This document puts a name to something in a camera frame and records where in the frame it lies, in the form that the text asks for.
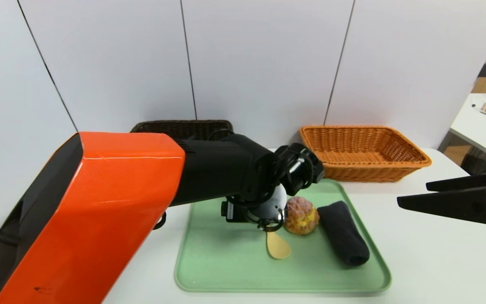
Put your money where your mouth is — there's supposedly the cream puff bread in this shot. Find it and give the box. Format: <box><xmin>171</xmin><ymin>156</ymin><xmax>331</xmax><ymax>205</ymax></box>
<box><xmin>284</xmin><ymin>196</ymin><xmax>320</xmax><ymax>236</ymax></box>

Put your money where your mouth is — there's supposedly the dark brown wicker basket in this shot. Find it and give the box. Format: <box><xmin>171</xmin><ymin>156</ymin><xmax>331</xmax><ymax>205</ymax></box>
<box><xmin>130</xmin><ymin>120</ymin><xmax>234</xmax><ymax>141</ymax></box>

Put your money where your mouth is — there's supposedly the white side table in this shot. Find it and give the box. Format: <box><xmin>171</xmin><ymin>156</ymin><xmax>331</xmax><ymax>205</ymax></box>
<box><xmin>449</xmin><ymin>93</ymin><xmax>486</xmax><ymax>164</ymax></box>

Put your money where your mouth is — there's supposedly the orange wicker basket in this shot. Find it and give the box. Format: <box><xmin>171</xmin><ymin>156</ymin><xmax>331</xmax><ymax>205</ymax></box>
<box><xmin>299</xmin><ymin>125</ymin><xmax>432</xmax><ymax>183</ymax></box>

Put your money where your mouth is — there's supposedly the light green plastic tray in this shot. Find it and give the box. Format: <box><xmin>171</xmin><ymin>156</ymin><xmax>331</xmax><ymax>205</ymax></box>
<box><xmin>175</xmin><ymin>178</ymin><xmax>392</xmax><ymax>293</ymax></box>

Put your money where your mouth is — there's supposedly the wooden spoon with blue handle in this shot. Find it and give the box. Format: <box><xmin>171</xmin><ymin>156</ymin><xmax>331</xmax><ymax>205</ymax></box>
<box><xmin>266</xmin><ymin>230</ymin><xmax>292</xmax><ymax>260</ymax></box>

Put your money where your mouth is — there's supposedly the dark grey towel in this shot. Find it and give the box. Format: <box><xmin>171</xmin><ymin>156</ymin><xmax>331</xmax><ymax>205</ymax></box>
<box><xmin>317</xmin><ymin>201</ymin><xmax>370</xmax><ymax>267</ymax></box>

